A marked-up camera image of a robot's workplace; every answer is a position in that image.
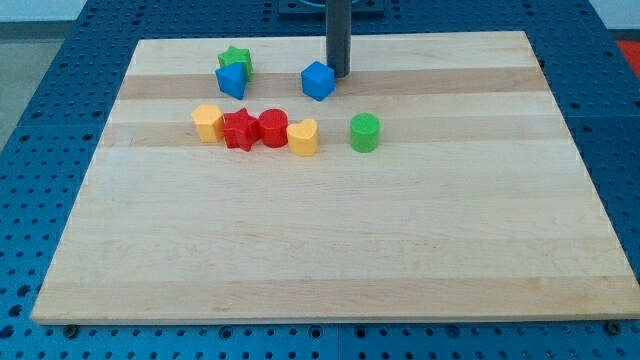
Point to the blue cube block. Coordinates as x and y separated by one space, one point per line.
318 81

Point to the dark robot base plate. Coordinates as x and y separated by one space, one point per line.
293 9

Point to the green star block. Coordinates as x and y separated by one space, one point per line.
234 55

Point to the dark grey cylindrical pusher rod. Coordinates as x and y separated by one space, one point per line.
338 36

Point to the wooden board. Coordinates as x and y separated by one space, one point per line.
476 205

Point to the red cylinder block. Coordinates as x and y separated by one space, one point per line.
273 125

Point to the red star block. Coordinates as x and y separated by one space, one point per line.
241 130

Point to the blue triangular prism block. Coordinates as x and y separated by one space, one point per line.
231 80

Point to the yellow hexagon block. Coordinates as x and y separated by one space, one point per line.
209 123

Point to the yellow heart block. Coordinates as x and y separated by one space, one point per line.
303 137

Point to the green cylinder block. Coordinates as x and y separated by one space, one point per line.
364 132

